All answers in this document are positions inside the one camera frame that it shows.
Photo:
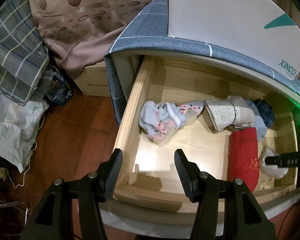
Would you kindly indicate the white socks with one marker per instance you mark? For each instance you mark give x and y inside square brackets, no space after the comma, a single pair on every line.
[271,170]

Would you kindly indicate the light blue underwear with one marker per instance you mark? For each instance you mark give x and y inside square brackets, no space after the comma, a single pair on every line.
[261,128]

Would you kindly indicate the brown cardboard box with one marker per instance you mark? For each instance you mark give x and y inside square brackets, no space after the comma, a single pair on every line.
[93,81]

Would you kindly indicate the dark navy lace underwear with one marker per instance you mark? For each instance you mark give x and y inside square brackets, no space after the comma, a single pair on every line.
[266,112]

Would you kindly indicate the dark blue patterned bag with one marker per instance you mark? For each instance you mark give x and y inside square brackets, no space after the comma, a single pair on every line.
[60,91]

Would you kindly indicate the red underwear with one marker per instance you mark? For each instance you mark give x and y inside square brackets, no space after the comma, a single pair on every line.
[243,157]

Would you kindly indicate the blue fabric covered nightstand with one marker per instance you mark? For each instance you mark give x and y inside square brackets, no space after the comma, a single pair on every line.
[145,36]

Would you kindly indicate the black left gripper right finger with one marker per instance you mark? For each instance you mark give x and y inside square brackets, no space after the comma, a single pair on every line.
[226,209]

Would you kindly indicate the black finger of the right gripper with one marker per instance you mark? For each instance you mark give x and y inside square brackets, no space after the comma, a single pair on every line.
[284,160]

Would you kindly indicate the grey floral underwear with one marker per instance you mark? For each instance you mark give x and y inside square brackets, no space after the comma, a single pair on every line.
[160,121]

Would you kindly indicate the beige leaf print bedsheet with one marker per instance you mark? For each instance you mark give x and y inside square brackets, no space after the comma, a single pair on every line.
[79,32]

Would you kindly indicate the white XINCCI cardboard box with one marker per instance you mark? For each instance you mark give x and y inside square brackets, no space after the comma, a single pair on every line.
[267,31]

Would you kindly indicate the white floral crumpled cloth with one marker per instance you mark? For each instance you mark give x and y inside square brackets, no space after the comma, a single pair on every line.
[18,129]

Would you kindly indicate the grey plaid blanket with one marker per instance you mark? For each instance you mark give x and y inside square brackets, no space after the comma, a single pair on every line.
[24,72]

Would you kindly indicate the wooden drawer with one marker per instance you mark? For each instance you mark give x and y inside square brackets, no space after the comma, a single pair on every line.
[148,177]

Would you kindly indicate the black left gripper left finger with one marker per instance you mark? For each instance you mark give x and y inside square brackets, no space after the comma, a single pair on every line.
[52,218]

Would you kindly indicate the beige patterned rolled underwear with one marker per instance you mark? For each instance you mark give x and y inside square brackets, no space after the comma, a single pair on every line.
[234,111]

